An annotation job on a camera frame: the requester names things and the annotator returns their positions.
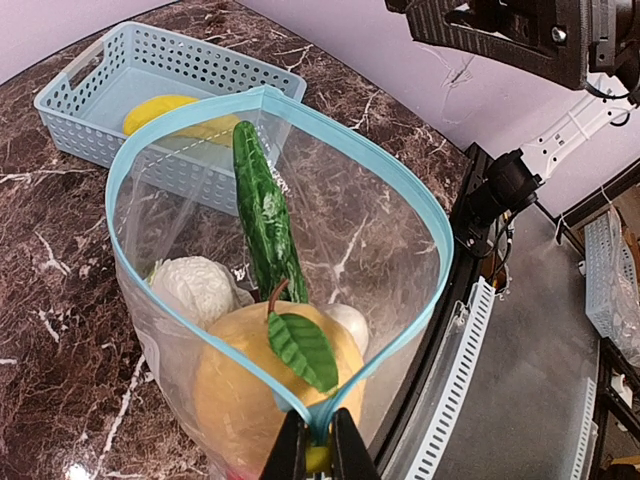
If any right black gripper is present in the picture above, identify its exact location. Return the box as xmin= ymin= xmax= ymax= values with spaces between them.
xmin=385 ymin=1 xmax=589 ymax=90

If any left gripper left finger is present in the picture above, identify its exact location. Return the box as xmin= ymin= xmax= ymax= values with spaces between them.
xmin=259 ymin=410 xmax=307 ymax=480

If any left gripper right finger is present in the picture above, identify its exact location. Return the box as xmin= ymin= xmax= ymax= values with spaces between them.
xmin=330 ymin=408 xmax=380 ymax=480

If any orange fruit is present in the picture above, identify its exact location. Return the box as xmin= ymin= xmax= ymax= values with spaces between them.
xmin=192 ymin=279 xmax=366 ymax=469

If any white cauliflower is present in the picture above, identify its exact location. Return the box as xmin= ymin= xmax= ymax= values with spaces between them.
xmin=147 ymin=256 xmax=240 ymax=330

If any clear zip top bag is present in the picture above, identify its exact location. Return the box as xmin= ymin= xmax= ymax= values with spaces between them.
xmin=105 ymin=87 xmax=454 ymax=479

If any green cucumber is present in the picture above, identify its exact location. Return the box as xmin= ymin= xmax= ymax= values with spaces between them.
xmin=232 ymin=121 xmax=309 ymax=303

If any yellow banana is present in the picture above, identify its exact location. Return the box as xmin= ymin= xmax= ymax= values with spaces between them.
xmin=123 ymin=94 xmax=241 ymax=149

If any blue basket in plastic wrap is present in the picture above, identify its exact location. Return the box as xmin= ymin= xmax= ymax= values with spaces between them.
xmin=584 ymin=207 xmax=639 ymax=364

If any light blue plastic basket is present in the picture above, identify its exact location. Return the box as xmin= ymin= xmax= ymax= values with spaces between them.
xmin=33 ymin=22 xmax=307 ymax=217

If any white slotted cable duct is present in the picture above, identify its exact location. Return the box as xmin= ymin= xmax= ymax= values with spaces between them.
xmin=406 ymin=277 xmax=495 ymax=479

